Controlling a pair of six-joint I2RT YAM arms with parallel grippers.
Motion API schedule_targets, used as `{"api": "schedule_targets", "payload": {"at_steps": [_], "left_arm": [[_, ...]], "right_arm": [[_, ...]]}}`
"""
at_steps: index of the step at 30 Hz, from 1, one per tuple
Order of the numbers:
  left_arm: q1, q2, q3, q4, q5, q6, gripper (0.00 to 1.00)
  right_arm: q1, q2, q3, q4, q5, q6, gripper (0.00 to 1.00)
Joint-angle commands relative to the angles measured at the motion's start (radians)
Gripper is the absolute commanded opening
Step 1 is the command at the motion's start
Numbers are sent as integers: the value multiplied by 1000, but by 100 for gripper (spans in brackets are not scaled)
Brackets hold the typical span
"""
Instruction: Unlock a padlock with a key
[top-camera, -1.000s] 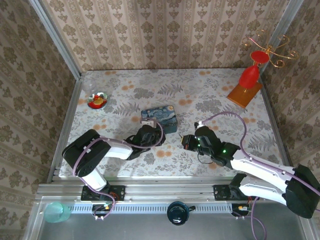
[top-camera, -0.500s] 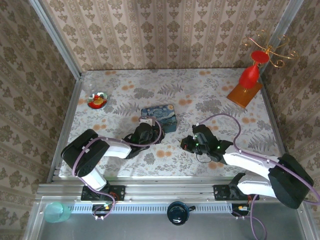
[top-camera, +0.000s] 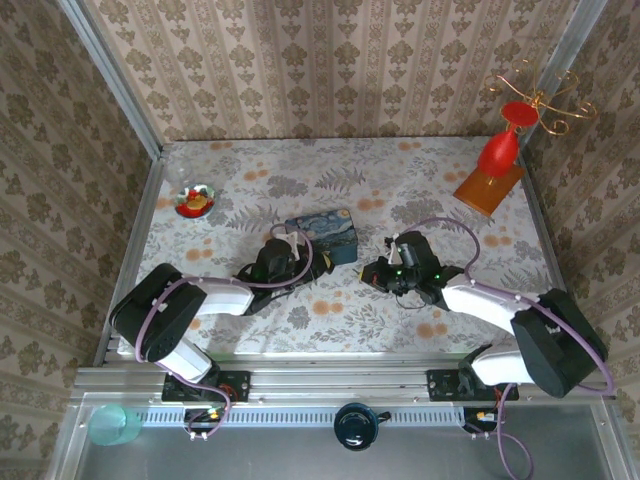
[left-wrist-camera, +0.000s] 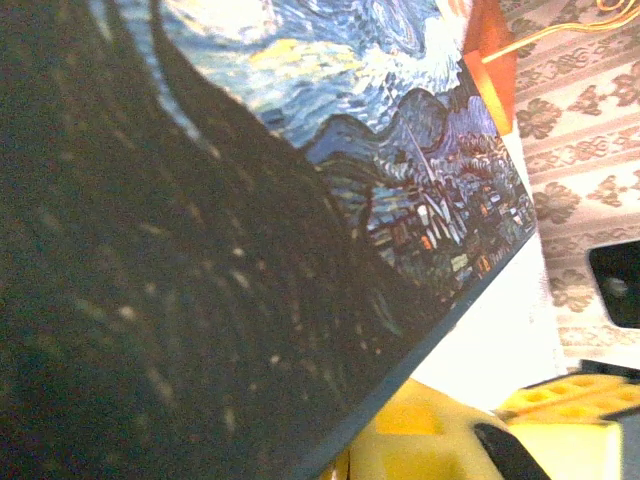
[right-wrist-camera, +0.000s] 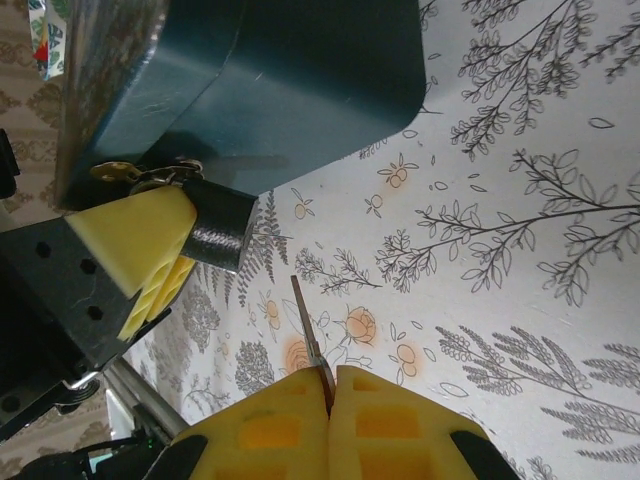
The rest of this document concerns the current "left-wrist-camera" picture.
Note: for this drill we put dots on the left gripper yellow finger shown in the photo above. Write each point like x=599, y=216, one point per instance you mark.
x=415, y=440

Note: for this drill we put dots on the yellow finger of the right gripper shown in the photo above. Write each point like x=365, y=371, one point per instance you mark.
x=570, y=445

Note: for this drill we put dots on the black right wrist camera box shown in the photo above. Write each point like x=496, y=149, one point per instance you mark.
x=617, y=285

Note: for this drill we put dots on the starry night print box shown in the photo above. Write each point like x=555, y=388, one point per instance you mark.
x=200, y=250

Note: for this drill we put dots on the orange wooden board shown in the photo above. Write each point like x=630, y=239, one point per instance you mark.
x=495, y=95

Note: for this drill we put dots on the red plastic goblet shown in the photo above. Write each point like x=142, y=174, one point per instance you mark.
x=492, y=25

